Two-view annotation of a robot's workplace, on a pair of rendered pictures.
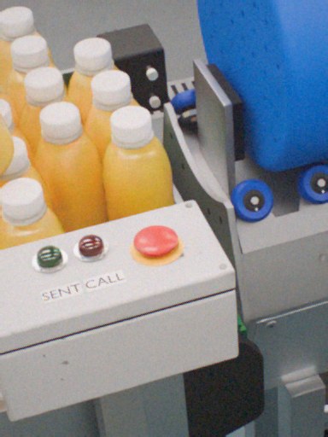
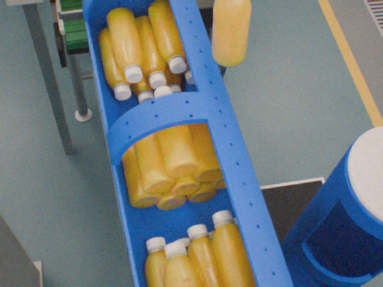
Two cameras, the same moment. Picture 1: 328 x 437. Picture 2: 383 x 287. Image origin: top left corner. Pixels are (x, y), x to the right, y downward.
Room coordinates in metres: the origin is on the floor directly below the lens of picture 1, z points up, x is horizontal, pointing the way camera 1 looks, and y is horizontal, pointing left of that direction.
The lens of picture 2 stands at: (1.09, -1.06, 2.02)
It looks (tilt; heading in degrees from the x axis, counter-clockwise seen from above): 59 degrees down; 83
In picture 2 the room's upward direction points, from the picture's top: 9 degrees clockwise
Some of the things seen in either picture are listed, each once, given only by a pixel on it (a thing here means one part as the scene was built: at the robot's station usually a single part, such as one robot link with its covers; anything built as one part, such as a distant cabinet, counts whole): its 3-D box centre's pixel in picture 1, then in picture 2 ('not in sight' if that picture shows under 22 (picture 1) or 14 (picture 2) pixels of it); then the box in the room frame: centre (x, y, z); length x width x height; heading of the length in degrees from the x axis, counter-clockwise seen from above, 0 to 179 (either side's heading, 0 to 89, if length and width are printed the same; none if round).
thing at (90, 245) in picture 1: (90, 245); not in sight; (0.70, 0.06, 1.11); 0.02 x 0.02 x 0.01
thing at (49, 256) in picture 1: (49, 256); not in sight; (0.69, 0.10, 1.11); 0.02 x 0.02 x 0.01
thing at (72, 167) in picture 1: (73, 198); not in sight; (0.91, 0.09, 0.99); 0.07 x 0.07 x 0.18
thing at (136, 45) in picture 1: (133, 78); (200, 11); (1.19, 0.02, 0.95); 0.10 x 0.07 x 0.10; 14
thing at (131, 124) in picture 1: (131, 124); not in sight; (0.89, 0.02, 1.09); 0.04 x 0.04 x 0.02
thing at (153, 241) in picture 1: (155, 242); not in sight; (0.69, 0.01, 1.11); 0.04 x 0.04 x 0.01
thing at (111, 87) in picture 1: (111, 87); not in sight; (0.96, 0.04, 1.09); 0.04 x 0.04 x 0.02
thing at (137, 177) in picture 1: (140, 203); not in sight; (0.89, 0.02, 0.99); 0.07 x 0.07 x 0.18
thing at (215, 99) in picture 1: (220, 127); not in sight; (1.01, -0.07, 0.99); 0.10 x 0.02 x 0.12; 14
